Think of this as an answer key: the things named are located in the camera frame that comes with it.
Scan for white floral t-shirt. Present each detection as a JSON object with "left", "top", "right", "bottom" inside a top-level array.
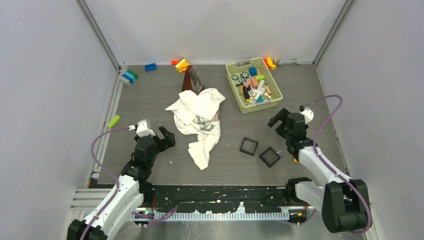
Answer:
[{"left": 165, "top": 88, "right": 226, "bottom": 170}]

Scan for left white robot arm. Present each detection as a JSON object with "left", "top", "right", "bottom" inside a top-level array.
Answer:
[{"left": 66, "top": 121, "right": 176, "bottom": 240}]

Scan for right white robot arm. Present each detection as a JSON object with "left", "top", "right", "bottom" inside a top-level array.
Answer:
[{"left": 268, "top": 108, "right": 372, "bottom": 234}]

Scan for green plastic basket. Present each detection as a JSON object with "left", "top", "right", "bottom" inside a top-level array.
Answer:
[{"left": 225, "top": 57, "right": 283, "bottom": 114}]

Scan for lime green block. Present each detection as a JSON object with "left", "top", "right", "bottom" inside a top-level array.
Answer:
[{"left": 106, "top": 115, "right": 121, "bottom": 129}]

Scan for brown wooden metronome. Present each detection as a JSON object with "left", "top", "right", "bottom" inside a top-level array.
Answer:
[{"left": 181, "top": 65, "right": 205, "bottom": 95}]

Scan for blue toy brick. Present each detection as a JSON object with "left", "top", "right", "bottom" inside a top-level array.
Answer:
[{"left": 144, "top": 63, "right": 157, "bottom": 72}]

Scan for blue green stacked bricks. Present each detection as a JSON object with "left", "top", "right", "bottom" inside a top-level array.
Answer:
[{"left": 119, "top": 70, "right": 139, "bottom": 86}]

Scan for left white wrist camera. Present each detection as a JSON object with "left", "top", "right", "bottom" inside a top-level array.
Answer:
[{"left": 128, "top": 119, "right": 156, "bottom": 137}]

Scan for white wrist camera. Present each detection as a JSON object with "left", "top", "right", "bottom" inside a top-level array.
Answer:
[
  {"left": 299, "top": 105, "right": 314, "bottom": 124},
  {"left": 128, "top": 119, "right": 156, "bottom": 137}
]

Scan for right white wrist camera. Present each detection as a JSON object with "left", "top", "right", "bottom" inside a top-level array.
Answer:
[{"left": 299, "top": 105, "right": 314, "bottom": 124}]

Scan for black square frame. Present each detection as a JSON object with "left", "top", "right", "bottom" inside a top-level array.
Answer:
[
  {"left": 259, "top": 147, "right": 281, "bottom": 168},
  {"left": 239, "top": 137, "right": 259, "bottom": 156}
]

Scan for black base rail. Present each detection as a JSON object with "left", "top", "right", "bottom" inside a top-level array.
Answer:
[{"left": 89, "top": 178, "right": 319, "bottom": 215}]

